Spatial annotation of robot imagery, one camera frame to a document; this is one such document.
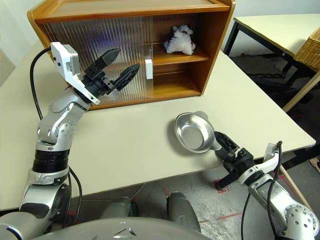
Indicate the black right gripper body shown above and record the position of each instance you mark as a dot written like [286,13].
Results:
[240,162]

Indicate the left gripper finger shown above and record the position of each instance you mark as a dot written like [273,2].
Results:
[102,62]
[126,76]

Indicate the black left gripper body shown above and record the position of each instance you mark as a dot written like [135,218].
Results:
[96,86]

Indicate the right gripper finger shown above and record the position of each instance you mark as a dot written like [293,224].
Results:
[227,181]
[226,145]

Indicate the metal bowl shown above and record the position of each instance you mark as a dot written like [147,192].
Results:
[192,135]

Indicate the ribbed clear sliding door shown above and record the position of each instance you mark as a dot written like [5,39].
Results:
[53,35]
[147,37]

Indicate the white plush toy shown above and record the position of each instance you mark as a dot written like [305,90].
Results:
[178,41]

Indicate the wooden cabinet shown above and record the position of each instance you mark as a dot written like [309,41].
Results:
[215,50]

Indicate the grey rounded shape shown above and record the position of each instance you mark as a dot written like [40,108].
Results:
[117,208]
[182,210]

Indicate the wicker basket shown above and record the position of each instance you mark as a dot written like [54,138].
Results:
[310,52]

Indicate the silver robot torso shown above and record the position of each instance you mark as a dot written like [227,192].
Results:
[112,230]

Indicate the beige black-framed side table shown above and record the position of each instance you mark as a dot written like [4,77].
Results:
[270,27]

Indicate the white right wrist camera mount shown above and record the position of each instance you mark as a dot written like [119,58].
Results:
[271,156]

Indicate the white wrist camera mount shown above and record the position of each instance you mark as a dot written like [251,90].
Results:
[65,57]
[271,156]

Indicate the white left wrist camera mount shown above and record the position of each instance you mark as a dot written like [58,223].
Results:
[65,57]

